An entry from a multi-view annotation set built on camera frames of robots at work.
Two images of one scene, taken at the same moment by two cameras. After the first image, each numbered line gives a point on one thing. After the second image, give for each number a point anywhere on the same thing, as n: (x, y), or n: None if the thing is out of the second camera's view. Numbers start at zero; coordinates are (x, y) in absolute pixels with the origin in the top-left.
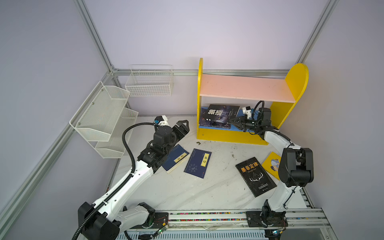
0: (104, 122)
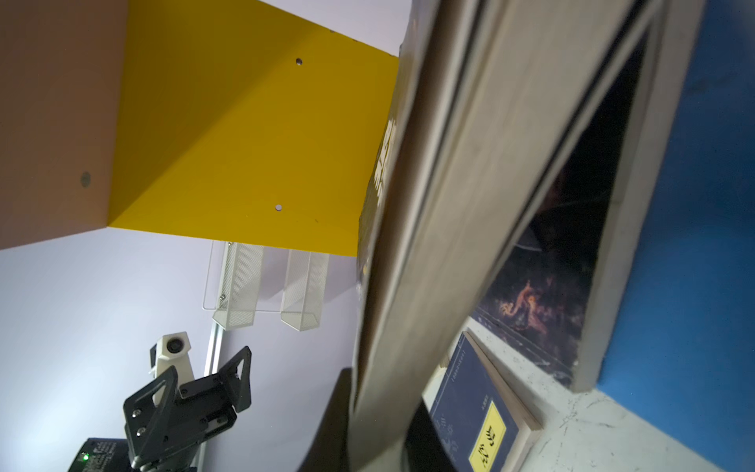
0: (234, 285)
